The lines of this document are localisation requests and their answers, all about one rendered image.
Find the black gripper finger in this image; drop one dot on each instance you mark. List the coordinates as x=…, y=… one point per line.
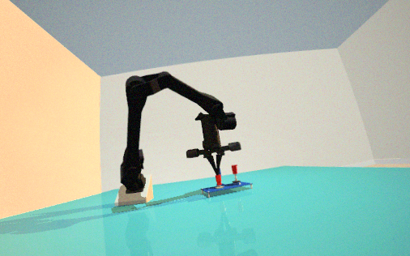
x=212, y=162
x=218, y=160

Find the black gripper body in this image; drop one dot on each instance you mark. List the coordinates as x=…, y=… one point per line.
x=212, y=141

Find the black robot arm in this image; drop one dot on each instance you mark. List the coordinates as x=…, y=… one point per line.
x=137, y=91

